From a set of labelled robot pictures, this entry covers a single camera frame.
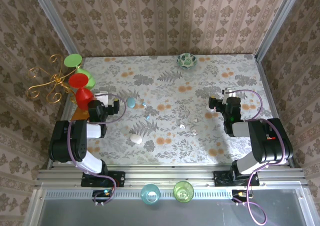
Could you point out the light blue earbud case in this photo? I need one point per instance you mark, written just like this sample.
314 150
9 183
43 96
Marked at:
131 102

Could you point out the small white earbud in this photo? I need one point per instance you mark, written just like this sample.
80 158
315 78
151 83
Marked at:
194 131

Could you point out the white oval earbud case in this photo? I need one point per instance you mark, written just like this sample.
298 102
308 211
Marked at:
135 138

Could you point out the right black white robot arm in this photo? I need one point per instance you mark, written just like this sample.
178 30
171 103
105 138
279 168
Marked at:
272 140

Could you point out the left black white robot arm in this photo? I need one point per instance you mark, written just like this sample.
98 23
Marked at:
65 140

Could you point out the red plastic wine glass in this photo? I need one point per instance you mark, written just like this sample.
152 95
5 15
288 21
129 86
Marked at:
78 81

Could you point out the floral patterned table cover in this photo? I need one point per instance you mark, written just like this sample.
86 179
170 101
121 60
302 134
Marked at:
125 68

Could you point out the green leaf patterned bowl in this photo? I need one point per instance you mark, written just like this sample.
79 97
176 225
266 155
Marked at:
187 60

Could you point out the green plastic wine glass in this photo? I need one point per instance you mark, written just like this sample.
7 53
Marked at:
72 60

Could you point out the small black connector board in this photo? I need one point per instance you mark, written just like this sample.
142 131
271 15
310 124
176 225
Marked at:
100 193
237 194

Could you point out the blue glass tumbler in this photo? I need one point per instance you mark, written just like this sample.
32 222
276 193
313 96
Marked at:
150 194

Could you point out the green glass tumbler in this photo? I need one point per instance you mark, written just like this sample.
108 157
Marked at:
183 192

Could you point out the grey metal base panel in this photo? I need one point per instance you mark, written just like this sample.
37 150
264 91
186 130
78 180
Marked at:
200 213

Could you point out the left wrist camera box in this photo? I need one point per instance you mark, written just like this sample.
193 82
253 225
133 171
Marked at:
102 98

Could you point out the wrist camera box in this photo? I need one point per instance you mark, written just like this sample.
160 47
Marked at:
228 93
102 98

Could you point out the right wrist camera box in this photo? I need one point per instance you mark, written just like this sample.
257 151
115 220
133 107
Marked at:
228 93

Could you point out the aluminium table side rail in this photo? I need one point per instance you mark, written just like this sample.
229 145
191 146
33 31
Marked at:
266 85
67 107

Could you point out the long aluminium base rail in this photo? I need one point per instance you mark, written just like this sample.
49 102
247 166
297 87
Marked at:
170 176

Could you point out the aluminium frame post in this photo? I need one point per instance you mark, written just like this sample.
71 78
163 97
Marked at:
278 20
55 20

